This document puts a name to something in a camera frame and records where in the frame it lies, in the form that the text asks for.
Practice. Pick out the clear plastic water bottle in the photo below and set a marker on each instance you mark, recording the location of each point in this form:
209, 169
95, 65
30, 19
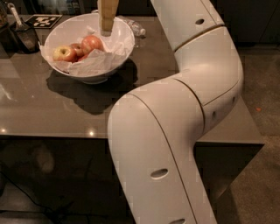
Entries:
136, 28

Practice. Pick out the yellow-red apple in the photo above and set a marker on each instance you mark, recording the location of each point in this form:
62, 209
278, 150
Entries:
64, 53

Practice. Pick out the large red apple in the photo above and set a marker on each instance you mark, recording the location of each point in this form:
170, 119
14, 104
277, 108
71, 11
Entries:
90, 43

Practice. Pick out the white crumpled paper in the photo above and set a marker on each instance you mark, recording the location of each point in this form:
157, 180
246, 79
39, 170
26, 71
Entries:
96, 61

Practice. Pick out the black fiducial marker card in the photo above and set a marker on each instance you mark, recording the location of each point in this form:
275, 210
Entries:
43, 21

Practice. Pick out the black scoop with white handle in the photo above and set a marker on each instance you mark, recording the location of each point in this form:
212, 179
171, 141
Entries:
25, 34

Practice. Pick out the white bowl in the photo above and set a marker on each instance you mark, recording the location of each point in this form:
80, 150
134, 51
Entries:
93, 29

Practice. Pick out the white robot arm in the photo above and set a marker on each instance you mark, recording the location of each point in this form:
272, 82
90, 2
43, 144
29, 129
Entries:
152, 129

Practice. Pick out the small red apple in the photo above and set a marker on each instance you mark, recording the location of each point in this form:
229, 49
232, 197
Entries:
78, 49

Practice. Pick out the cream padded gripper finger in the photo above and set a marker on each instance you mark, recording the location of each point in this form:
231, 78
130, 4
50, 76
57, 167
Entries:
107, 11

